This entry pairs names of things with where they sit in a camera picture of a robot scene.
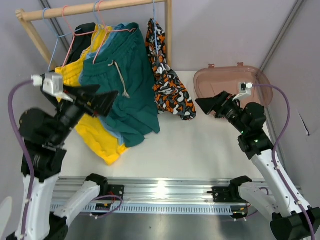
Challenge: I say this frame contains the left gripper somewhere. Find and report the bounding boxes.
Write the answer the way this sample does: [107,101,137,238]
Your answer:
[51,82,120,144]

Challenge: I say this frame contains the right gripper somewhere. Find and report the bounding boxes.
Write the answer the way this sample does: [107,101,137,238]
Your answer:
[195,91,249,135]

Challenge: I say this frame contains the camouflage patterned shorts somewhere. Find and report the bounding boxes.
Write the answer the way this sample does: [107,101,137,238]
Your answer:
[145,18,197,121]

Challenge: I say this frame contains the dark green shorts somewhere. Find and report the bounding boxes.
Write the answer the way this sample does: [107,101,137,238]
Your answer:
[79,22,160,148]

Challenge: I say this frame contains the pink hanger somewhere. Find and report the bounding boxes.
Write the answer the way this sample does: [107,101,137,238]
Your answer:
[61,4,83,68]
[92,0,137,65]

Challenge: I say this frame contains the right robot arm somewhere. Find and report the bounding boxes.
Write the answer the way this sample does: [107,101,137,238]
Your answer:
[196,91,320,240]

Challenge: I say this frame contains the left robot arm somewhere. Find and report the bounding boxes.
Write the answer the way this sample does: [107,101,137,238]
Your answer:
[8,84,118,240]

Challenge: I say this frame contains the yellow shorts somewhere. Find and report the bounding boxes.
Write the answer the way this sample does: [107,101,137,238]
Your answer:
[55,24,127,166]

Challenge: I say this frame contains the black shorts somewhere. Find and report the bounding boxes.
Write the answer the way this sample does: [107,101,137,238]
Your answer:
[66,22,96,65]

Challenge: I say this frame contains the light blue shorts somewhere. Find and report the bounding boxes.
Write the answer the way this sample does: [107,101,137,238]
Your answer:
[85,22,129,145]

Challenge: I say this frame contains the pink translucent plastic basin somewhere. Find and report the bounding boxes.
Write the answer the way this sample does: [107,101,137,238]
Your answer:
[193,62,273,108]

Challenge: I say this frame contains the wooden clothes rack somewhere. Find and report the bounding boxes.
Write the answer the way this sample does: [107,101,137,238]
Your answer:
[15,0,173,71]

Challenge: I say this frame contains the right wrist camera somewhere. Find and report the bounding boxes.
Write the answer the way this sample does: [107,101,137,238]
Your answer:
[232,82,253,101]

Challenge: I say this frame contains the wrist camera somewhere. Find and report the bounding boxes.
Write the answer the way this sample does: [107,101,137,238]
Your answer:
[232,82,253,101]
[30,72,74,102]

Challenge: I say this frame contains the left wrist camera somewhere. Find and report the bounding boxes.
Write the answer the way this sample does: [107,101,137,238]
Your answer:
[30,72,74,102]

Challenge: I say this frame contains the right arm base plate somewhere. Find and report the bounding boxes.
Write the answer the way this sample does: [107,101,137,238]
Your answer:
[206,186,243,203]

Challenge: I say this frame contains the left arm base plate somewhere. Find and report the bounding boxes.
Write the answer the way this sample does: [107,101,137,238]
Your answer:
[99,184,125,202]

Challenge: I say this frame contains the aluminium mounting rail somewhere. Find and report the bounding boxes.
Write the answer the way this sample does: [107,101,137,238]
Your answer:
[51,176,303,208]

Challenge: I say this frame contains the slotted cable duct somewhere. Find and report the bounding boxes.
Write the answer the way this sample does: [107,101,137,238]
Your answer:
[82,203,233,216]

